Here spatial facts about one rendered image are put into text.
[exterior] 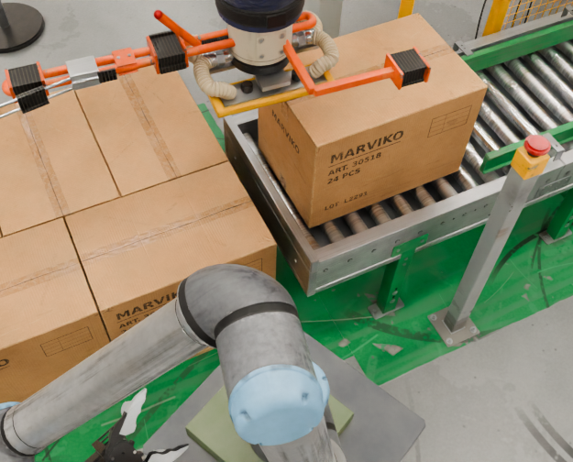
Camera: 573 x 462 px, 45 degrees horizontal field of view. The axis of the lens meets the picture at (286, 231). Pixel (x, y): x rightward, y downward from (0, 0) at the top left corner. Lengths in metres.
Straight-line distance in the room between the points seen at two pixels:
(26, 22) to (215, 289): 3.27
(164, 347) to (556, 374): 2.06
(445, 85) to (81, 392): 1.52
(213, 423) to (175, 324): 0.75
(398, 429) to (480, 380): 1.00
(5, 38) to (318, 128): 2.32
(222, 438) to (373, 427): 0.37
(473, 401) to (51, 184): 1.69
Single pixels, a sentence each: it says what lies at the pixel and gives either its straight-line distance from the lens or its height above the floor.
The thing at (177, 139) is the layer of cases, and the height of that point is 0.54.
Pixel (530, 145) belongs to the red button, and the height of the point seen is 1.04.
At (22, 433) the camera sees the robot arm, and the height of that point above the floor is 1.30.
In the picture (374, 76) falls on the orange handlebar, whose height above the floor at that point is 1.25.
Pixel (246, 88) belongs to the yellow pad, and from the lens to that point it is 1.87.
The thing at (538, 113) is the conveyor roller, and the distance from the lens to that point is 2.88.
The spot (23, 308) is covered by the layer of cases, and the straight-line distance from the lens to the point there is 2.27.
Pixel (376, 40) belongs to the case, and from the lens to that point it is 2.37.
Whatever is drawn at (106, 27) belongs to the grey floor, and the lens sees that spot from 4.00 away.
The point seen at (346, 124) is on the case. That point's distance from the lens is 2.08.
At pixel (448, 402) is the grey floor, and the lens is 2.70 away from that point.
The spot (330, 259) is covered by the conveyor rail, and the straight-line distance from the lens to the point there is 2.21.
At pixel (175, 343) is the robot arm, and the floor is 1.52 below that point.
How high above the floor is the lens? 2.42
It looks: 54 degrees down
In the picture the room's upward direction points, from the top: 3 degrees clockwise
